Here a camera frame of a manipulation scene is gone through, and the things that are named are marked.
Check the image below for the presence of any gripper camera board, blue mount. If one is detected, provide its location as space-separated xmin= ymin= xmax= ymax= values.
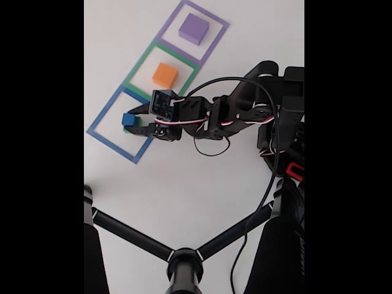
xmin=149 ymin=88 xmax=184 ymax=121

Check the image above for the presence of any green tape square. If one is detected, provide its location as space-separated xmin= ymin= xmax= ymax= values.
xmin=121 ymin=38 xmax=202 ymax=115

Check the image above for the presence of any black tripod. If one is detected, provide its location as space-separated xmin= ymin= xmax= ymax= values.
xmin=84 ymin=179 xmax=305 ymax=294

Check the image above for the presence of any green cube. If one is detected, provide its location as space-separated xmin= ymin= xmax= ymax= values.
xmin=122 ymin=118 xmax=143 ymax=133

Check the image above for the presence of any purple tape square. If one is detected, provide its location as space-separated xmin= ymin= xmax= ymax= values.
xmin=155 ymin=0 xmax=230 ymax=67

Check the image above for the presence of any red white servo cable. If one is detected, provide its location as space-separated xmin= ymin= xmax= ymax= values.
xmin=154 ymin=97 xmax=281 ymax=157
xmin=259 ymin=146 xmax=287 ymax=159

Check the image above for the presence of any purple cube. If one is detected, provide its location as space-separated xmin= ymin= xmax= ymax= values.
xmin=178 ymin=12 xmax=211 ymax=47

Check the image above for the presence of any orange cube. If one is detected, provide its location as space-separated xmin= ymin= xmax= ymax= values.
xmin=152 ymin=62 xmax=179 ymax=88

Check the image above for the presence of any blue tape square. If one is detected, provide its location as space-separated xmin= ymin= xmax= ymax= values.
xmin=86 ymin=85 xmax=169 ymax=165

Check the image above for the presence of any red clamp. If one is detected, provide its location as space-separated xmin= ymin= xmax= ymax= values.
xmin=285 ymin=162 xmax=305 ymax=181

